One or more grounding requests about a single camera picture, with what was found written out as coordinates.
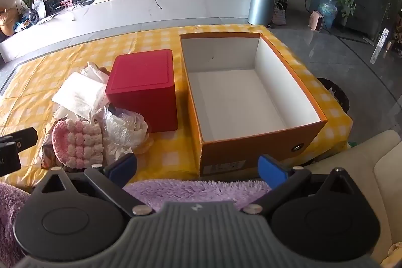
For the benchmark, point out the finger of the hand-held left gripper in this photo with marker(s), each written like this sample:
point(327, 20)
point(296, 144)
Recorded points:
point(22, 136)

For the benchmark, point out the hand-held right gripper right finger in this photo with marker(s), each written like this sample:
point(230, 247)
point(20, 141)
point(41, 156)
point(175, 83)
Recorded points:
point(271, 169)

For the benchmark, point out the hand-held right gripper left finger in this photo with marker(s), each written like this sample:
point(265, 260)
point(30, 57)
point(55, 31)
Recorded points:
point(121, 166)

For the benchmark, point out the white plastic bag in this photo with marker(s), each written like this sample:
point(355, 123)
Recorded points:
point(125, 126)

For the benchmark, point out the pink white crocheted pouch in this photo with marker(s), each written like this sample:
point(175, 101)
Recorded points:
point(78, 144)

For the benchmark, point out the white mesh cloth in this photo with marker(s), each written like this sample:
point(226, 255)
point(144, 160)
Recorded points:
point(77, 95)

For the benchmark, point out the orange cardboard box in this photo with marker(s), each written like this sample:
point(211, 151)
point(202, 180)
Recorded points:
point(238, 104)

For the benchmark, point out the purple fluffy blanket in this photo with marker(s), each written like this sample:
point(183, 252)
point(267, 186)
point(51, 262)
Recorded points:
point(194, 192)

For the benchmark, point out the red box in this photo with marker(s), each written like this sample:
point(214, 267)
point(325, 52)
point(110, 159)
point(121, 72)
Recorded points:
point(141, 89)

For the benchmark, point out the beige sofa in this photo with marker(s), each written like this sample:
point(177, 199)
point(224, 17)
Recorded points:
point(370, 167)

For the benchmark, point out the black bin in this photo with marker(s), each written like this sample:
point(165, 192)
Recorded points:
point(336, 93)

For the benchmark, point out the golden acorn-shaped jar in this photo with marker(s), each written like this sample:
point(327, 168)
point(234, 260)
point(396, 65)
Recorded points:
point(7, 21)

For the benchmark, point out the pink card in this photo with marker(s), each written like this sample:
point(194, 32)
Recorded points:
point(66, 3)

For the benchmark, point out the woven basket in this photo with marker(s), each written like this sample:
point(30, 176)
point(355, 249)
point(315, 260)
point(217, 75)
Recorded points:
point(279, 16)

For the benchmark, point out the pink heater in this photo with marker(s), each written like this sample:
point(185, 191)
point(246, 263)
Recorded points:
point(317, 21)

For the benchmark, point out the white TV console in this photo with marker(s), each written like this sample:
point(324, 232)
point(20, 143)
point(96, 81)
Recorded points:
point(141, 12)

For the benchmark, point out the silver trash can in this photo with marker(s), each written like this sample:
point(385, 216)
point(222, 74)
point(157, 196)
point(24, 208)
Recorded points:
point(261, 6)

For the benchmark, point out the white tall carton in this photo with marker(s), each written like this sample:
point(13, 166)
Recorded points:
point(379, 45)

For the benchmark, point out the blue water jug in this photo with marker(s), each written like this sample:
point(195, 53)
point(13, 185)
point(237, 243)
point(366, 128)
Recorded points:
point(328, 9)

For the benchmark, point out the cluttered display shelf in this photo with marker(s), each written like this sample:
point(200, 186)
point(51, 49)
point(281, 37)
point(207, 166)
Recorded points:
point(397, 32)

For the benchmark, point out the grey cabinet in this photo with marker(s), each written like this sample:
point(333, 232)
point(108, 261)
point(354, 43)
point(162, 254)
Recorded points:
point(366, 9)

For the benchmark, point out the black photo frame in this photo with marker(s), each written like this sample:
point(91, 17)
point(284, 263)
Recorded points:
point(39, 2)

